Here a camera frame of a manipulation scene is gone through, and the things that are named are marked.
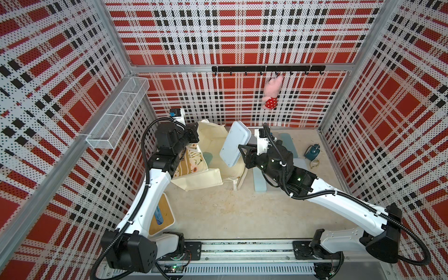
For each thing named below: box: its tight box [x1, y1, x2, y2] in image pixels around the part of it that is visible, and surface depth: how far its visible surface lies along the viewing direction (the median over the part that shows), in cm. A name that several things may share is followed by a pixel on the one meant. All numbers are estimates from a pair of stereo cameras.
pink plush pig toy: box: [261, 75, 284, 110], surface depth 95 cm
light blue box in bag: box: [202, 151, 213, 166], surface depth 101 cm
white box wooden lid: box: [148, 193, 176, 236], surface depth 80 cm
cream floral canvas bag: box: [170, 120, 245, 192], surface depth 80 cm
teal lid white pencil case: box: [219, 120, 252, 168], surface depth 67 cm
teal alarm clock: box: [303, 143, 321, 161], surface depth 102 cm
